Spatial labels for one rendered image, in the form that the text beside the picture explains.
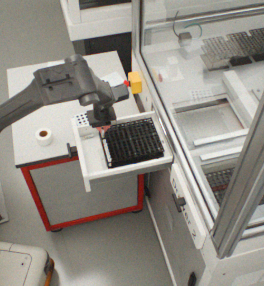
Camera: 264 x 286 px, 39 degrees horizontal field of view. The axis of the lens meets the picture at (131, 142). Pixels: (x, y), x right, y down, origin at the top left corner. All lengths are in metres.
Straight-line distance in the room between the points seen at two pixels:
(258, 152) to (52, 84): 0.44
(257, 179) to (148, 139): 0.74
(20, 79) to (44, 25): 1.76
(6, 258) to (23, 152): 0.57
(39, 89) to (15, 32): 2.88
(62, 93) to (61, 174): 0.97
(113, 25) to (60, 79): 1.29
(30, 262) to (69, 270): 0.32
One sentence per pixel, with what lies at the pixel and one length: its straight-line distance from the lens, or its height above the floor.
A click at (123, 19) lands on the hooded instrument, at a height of 0.89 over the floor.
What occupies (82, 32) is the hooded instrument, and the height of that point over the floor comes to 0.85.
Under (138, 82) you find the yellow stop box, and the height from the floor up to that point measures 0.90.
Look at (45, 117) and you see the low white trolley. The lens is 1.77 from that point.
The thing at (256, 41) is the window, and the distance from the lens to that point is 0.76.
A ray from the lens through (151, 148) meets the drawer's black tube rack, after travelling 1.47.
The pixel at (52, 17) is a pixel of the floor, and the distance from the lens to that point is 3.79.
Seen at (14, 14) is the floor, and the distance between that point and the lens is 3.92.
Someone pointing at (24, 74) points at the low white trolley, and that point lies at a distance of 2.01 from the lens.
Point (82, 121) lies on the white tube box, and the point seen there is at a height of 0.80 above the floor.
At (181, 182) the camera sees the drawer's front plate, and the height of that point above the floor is 0.93.
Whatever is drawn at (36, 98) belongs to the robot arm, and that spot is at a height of 1.46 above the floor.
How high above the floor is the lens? 2.04
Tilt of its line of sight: 52 degrees down
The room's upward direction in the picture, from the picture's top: straight up
